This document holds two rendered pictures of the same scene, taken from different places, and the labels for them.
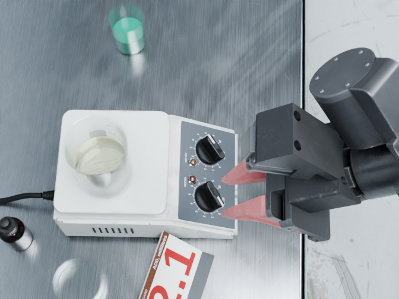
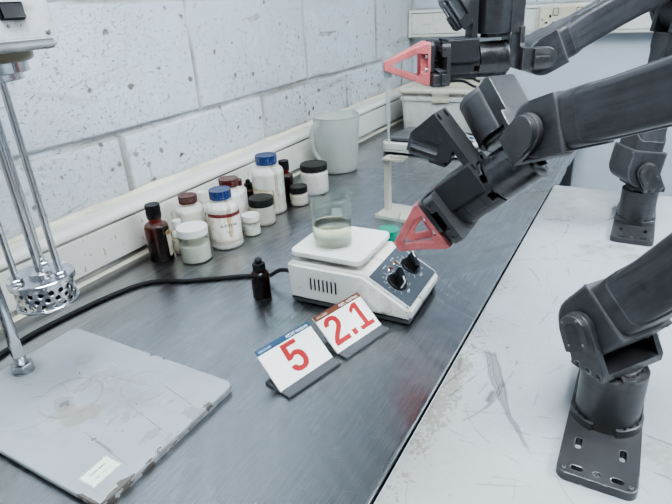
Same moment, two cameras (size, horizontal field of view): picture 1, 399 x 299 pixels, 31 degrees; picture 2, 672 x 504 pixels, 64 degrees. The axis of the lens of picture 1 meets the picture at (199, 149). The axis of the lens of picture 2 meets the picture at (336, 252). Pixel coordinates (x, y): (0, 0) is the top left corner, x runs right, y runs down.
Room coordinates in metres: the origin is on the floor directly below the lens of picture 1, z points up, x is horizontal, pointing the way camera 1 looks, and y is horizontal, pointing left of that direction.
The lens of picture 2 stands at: (-0.41, -0.24, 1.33)
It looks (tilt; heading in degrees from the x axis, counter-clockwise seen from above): 25 degrees down; 26
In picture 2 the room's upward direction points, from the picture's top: 3 degrees counter-clockwise
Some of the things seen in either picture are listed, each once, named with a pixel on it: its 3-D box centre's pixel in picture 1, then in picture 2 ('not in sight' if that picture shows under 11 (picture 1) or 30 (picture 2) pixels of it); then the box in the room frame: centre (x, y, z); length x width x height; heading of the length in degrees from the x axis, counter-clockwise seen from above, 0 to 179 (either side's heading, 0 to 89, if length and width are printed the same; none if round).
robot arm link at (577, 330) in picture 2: not in sight; (610, 336); (0.11, -0.28, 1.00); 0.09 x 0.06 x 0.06; 139
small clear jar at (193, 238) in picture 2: not in sight; (194, 242); (0.30, 0.40, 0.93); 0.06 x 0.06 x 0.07
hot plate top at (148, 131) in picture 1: (113, 161); (341, 243); (0.28, 0.09, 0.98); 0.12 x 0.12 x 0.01; 88
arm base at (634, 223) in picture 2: not in sight; (637, 205); (0.71, -0.33, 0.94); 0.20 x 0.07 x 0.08; 176
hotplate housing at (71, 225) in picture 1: (140, 175); (357, 270); (0.28, 0.07, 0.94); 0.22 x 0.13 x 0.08; 88
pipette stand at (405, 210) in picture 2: not in sight; (399, 186); (0.62, 0.12, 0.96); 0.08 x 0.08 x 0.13; 83
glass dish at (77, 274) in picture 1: (78, 283); (284, 315); (0.16, 0.14, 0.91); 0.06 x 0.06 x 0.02
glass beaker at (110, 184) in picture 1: (103, 162); (332, 221); (0.26, 0.10, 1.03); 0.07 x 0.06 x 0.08; 51
